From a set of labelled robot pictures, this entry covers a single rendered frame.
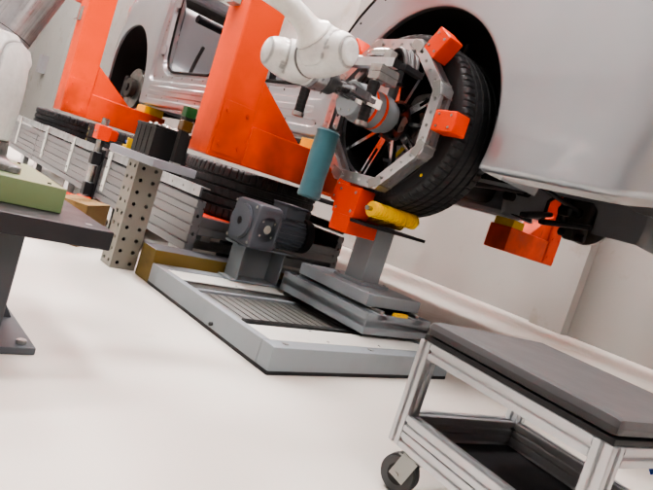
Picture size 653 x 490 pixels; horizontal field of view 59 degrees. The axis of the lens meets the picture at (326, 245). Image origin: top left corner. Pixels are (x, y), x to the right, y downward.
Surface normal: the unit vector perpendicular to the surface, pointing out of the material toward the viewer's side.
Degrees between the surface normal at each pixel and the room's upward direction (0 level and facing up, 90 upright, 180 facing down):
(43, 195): 90
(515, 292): 90
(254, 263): 90
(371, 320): 90
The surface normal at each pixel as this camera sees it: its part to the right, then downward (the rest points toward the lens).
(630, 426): 0.58, -0.15
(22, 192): 0.64, 0.26
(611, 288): -0.71, -0.17
